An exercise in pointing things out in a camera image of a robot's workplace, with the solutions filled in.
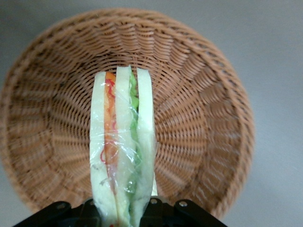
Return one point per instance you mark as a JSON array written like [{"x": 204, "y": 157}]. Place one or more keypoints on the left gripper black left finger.
[{"x": 61, "y": 215}]

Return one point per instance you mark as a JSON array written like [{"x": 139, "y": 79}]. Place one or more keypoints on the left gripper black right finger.
[{"x": 184, "y": 214}]

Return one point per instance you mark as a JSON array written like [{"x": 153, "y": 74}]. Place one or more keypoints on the triangle sandwich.
[{"x": 123, "y": 142}]

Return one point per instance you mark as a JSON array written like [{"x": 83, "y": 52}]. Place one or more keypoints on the round brown wicker basket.
[{"x": 201, "y": 118}]

